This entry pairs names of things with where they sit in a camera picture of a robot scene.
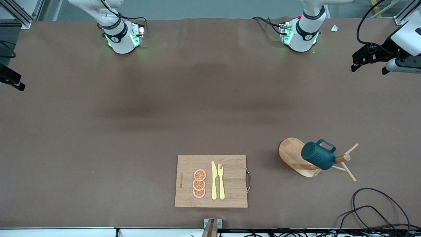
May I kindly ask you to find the aluminium frame profile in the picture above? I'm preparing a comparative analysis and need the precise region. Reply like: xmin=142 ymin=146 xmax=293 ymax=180
xmin=394 ymin=0 xmax=421 ymax=25
xmin=0 ymin=0 xmax=45 ymax=29

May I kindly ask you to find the yellow plastic knife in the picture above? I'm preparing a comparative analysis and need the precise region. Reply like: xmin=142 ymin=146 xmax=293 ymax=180
xmin=211 ymin=161 xmax=218 ymax=200

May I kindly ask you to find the wooden mug tree stand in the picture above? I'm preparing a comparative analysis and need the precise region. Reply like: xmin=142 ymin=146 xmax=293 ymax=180
xmin=278 ymin=137 xmax=359 ymax=182

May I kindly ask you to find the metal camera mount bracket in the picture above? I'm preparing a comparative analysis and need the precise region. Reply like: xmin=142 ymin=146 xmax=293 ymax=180
xmin=201 ymin=218 xmax=222 ymax=237

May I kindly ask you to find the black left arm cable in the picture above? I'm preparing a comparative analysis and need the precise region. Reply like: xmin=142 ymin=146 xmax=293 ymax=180
xmin=357 ymin=0 xmax=400 ymax=46

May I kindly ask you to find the dark teal ribbed cup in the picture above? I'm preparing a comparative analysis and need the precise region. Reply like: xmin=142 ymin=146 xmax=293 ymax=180
xmin=301 ymin=139 xmax=336 ymax=171

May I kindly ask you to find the brown table mat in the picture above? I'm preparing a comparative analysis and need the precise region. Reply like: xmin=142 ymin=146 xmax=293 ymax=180
xmin=0 ymin=17 xmax=421 ymax=229

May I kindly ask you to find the black left base cable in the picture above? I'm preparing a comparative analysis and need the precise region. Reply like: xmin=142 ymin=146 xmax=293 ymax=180
xmin=252 ymin=16 xmax=285 ymax=36

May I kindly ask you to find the black floor cable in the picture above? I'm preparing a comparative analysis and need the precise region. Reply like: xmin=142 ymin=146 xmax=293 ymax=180
xmin=352 ymin=188 xmax=411 ymax=232
xmin=337 ymin=205 xmax=400 ymax=237

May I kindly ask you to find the bamboo cutting board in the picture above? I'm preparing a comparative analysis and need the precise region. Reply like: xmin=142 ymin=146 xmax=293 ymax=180
xmin=175 ymin=155 xmax=251 ymax=208

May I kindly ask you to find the yellow plastic fork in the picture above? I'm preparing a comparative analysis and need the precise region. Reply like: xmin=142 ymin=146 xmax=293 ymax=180
xmin=217 ymin=164 xmax=225 ymax=200

